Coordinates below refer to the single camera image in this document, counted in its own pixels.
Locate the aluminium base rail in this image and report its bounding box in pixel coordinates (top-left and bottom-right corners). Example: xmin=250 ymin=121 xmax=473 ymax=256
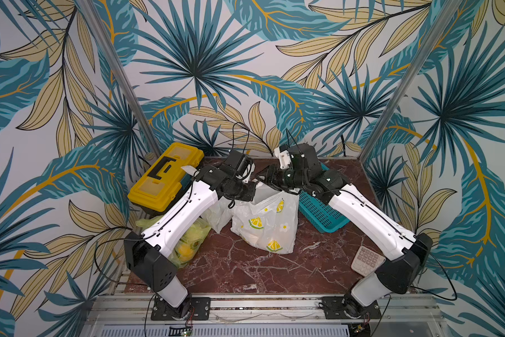
xmin=81 ymin=293 xmax=450 ymax=336

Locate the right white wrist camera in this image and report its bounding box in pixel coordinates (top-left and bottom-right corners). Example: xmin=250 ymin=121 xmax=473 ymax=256
xmin=273 ymin=145 xmax=292 ymax=169

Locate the yellow black toolbox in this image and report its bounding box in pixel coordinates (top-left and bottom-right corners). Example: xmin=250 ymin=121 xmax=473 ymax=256
xmin=128 ymin=143 xmax=204 ymax=216

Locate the left metal frame pole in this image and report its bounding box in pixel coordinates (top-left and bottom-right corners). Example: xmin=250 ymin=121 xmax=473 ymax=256
xmin=77 ymin=0 xmax=162 ymax=157

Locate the teal plastic basket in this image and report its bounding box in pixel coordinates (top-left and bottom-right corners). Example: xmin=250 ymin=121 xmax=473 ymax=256
xmin=298 ymin=161 xmax=351 ymax=234

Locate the right metal frame pole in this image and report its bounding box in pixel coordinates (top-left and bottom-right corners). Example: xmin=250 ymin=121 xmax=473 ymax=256
xmin=358 ymin=0 xmax=462 ymax=163

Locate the metal frame pole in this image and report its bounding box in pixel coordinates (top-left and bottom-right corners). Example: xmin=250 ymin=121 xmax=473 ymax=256
xmin=358 ymin=0 xmax=462 ymax=163
xmin=77 ymin=0 xmax=162 ymax=157

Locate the white lemon print bag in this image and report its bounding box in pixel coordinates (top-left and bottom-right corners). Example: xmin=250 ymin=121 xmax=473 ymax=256
xmin=231 ymin=183 xmax=300 ymax=254

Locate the green plastic bag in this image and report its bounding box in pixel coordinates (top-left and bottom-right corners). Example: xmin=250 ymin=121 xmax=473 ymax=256
xmin=135 ymin=216 xmax=212 ymax=269

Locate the yellow pear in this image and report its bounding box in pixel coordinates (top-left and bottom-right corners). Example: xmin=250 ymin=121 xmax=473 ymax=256
xmin=177 ymin=244 xmax=196 ymax=263

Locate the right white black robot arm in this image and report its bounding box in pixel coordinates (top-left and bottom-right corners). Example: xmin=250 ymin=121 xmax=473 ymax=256
xmin=257 ymin=143 xmax=432 ymax=317

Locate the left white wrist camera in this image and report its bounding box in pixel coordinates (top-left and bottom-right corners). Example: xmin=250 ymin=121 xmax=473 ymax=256
xmin=240 ymin=159 xmax=255 ymax=183

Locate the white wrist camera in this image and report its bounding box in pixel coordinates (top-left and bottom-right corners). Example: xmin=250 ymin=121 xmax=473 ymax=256
xmin=273 ymin=145 xmax=292 ymax=169
xmin=240 ymin=159 xmax=255 ymax=183

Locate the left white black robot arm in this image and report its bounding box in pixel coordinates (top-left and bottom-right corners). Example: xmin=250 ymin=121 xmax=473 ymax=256
xmin=124 ymin=150 xmax=256 ymax=318

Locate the plain white plastic bag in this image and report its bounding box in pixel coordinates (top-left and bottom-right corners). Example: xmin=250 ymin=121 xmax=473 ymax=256
xmin=200 ymin=197 xmax=232 ymax=234

